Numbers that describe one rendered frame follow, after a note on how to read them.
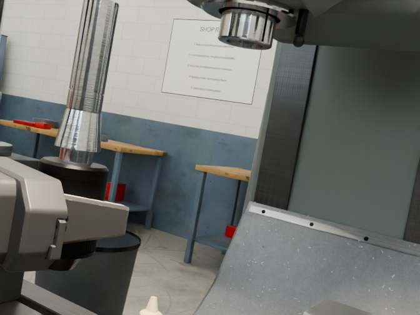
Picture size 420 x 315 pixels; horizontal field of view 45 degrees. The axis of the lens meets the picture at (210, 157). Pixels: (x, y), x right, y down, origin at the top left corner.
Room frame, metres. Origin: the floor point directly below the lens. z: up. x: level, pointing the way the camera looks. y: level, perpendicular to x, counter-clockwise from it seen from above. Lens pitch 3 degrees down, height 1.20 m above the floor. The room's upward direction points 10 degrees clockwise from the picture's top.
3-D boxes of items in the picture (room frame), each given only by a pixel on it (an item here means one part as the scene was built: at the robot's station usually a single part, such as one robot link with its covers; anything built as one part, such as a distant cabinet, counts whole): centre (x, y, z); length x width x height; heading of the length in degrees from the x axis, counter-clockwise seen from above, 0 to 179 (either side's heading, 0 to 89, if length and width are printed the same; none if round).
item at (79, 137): (0.35, 0.09, 1.22); 0.03 x 0.03 x 0.11
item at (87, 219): (0.33, 0.07, 1.13); 0.06 x 0.02 x 0.03; 132
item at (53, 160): (0.35, 0.09, 1.16); 0.05 x 0.05 x 0.01
